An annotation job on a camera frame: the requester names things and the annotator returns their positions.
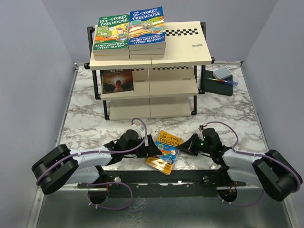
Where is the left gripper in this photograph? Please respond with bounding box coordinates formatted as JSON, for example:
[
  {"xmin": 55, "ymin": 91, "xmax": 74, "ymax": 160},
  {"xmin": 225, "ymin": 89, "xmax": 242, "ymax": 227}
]
[{"xmin": 123, "ymin": 135, "xmax": 162, "ymax": 159}]

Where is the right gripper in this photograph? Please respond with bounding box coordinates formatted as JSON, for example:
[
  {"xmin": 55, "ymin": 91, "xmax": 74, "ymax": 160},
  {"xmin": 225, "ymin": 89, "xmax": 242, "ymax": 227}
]
[{"xmin": 177, "ymin": 133, "xmax": 213, "ymax": 157}]

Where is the yellow 130-Storey Treehouse book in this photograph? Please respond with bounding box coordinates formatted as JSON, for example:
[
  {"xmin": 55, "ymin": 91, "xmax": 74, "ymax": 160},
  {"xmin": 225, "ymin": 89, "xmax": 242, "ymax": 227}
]
[{"xmin": 145, "ymin": 130, "xmax": 184, "ymax": 175}]

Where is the dark Three Days To See book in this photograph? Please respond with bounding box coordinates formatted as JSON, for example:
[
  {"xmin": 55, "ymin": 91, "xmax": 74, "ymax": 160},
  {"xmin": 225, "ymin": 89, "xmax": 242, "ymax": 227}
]
[{"xmin": 102, "ymin": 69, "xmax": 134, "ymax": 94}]

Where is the purple 117-Storey Treehouse book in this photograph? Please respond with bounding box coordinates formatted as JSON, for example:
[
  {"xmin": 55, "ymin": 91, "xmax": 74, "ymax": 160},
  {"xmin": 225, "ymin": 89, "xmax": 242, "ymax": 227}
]
[{"xmin": 130, "ymin": 54, "xmax": 164, "ymax": 59}]

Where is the lilac Treehouse book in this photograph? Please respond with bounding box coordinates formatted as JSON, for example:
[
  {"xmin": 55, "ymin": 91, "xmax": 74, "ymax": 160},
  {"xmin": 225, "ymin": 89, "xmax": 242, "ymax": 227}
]
[{"xmin": 130, "ymin": 48, "xmax": 165, "ymax": 55}]

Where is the blue 91-Storey Treehouse book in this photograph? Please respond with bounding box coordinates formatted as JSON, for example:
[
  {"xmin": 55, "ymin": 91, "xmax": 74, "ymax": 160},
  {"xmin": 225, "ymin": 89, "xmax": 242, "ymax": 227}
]
[{"xmin": 129, "ymin": 6, "xmax": 166, "ymax": 51}]

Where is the green 104-Storey Treehouse book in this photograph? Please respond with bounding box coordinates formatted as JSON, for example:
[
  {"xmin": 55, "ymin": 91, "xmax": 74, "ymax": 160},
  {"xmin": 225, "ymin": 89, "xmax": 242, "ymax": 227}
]
[{"xmin": 92, "ymin": 14, "xmax": 130, "ymax": 56}]

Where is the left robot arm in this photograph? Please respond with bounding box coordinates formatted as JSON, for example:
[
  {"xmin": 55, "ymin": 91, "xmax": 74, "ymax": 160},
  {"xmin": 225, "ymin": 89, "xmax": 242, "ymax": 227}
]
[{"xmin": 31, "ymin": 129, "xmax": 161, "ymax": 195}]

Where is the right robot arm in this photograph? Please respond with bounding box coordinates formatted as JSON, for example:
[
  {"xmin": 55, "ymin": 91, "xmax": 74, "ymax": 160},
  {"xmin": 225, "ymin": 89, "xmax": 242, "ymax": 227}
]
[{"xmin": 177, "ymin": 128, "xmax": 303, "ymax": 202}]

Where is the beige three-tier shelf rack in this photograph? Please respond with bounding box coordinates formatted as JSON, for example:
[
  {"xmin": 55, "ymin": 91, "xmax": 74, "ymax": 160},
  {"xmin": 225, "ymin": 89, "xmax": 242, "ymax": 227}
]
[{"xmin": 84, "ymin": 21, "xmax": 214, "ymax": 121}]

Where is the black box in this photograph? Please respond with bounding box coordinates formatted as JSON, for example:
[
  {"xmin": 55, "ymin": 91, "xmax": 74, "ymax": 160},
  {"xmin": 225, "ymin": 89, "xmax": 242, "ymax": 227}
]
[{"xmin": 202, "ymin": 70, "xmax": 233, "ymax": 96}]

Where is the red blue screwdriver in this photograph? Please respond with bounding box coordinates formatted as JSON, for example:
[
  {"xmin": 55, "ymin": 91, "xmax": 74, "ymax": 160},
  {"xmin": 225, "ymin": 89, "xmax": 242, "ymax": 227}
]
[{"xmin": 209, "ymin": 78, "xmax": 238, "ymax": 86}]

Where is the grey small case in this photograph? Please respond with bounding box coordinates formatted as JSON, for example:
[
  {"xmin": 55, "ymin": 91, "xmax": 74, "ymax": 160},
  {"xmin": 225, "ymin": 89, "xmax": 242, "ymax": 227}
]
[{"xmin": 212, "ymin": 66, "xmax": 232, "ymax": 79}]

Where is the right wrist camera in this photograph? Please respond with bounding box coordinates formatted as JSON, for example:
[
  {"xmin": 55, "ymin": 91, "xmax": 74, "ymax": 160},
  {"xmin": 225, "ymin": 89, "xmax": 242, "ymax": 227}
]
[{"xmin": 198, "ymin": 125, "xmax": 208, "ymax": 134}]

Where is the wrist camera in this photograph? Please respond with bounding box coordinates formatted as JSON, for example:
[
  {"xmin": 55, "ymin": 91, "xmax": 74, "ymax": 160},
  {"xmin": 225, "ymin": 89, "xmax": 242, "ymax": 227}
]
[
  {"xmin": 131, "ymin": 123, "xmax": 146, "ymax": 139},
  {"xmin": 198, "ymin": 125, "xmax": 208, "ymax": 134}
]

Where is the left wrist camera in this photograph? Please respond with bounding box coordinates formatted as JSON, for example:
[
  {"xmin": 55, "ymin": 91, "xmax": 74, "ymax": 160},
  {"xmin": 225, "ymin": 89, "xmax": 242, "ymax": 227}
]
[{"xmin": 131, "ymin": 123, "xmax": 146, "ymax": 139}]

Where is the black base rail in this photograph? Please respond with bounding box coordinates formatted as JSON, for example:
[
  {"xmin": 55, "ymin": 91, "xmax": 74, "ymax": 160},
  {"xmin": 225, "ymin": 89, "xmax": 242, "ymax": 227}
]
[{"xmin": 78, "ymin": 169, "xmax": 247, "ymax": 198}]

